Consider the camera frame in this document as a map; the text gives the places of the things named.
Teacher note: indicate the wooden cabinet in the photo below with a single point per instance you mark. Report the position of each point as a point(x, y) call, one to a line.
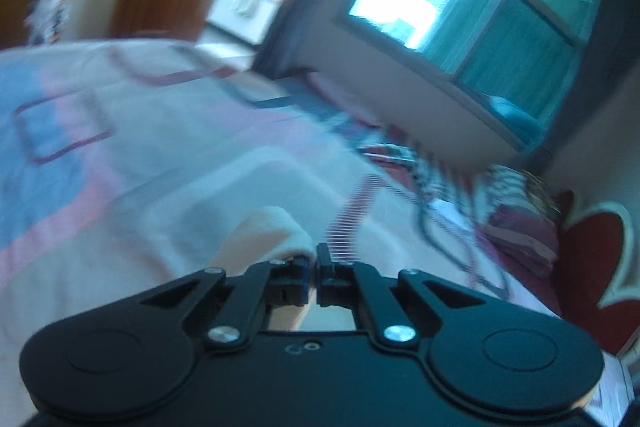
point(35, 2)

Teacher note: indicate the colourful patterned cloth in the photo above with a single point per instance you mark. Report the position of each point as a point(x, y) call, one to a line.
point(542, 192)

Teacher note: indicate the red white black striped garment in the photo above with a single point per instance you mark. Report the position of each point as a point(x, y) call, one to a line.
point(415, 162)

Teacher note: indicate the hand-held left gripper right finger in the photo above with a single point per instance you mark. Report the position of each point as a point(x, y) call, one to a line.
point(324, 278)

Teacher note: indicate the red scalloped headboard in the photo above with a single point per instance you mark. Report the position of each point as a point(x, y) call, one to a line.
point(595, 257)

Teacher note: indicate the cream small garment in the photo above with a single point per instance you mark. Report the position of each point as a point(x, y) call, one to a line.
point(265, 232)

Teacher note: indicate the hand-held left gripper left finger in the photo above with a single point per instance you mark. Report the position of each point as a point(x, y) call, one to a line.
point(302, 278)

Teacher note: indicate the striped bed sheet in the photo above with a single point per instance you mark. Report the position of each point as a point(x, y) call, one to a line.
point(350, 107)

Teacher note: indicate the patterned pink blue quilt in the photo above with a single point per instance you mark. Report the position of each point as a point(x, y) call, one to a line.
point(150, 187)

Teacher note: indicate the striped pillow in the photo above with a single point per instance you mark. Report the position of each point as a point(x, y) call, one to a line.
point(520, 227)

